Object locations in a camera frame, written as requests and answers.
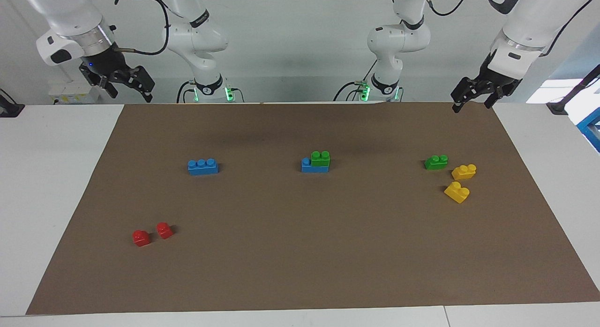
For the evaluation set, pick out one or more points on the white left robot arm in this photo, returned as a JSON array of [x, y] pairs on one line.
[[398, 41]]

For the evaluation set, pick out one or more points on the yellow two-stud toy brick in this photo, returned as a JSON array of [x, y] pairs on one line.
[[457, 192], [464, 172]]

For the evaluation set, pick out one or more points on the white wall socket box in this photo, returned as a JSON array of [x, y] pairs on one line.
[[74, 92]]

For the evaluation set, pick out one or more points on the green two-stud toy brick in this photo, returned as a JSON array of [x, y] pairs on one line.
[[436, 163], [320, 159]]

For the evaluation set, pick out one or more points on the red one-stud toy brick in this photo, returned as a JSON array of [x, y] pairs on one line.
[[164, 231], [141, 238]]

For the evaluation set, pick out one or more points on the black camera stand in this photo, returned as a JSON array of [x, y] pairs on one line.
[[560, 107]]

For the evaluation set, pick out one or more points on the blue metal frame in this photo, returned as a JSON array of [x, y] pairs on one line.
[[591, 130]]

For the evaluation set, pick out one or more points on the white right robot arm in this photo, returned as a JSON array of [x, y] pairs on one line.
[[197, 36]]

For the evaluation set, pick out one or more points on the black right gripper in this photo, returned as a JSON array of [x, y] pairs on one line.
[[105, 64]]

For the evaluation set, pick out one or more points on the blue three-stud toy brick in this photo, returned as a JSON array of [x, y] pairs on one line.
[[203, 167], [305, 167]]

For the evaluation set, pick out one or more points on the brown table mat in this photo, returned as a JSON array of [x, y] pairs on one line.
[[300, 252]]

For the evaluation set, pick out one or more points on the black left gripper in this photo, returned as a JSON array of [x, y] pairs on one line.
[[499, 74]]

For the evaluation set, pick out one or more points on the black table clamp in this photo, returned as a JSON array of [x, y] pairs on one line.
[[10, 109]]

